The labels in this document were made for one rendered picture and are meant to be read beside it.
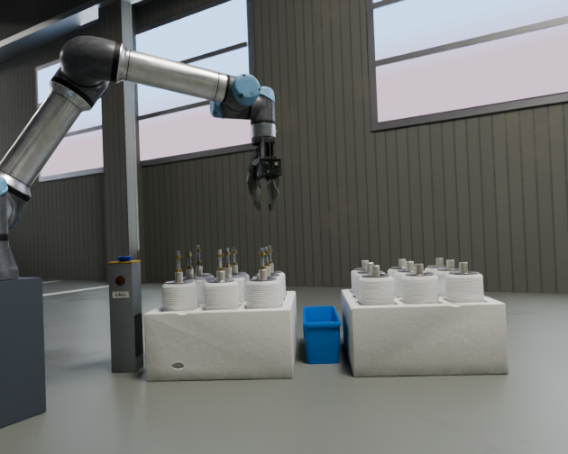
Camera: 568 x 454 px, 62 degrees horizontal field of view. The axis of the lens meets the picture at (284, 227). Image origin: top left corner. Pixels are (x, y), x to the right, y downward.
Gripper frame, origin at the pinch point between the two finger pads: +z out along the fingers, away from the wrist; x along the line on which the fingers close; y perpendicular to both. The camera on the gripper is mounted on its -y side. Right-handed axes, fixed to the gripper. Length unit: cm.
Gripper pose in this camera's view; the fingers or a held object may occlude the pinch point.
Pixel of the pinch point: (263, 206)
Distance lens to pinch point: 142.9
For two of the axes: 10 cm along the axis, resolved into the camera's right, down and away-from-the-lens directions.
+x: 9.3, -0.3, 3.7
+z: 0.4, 10.0, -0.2
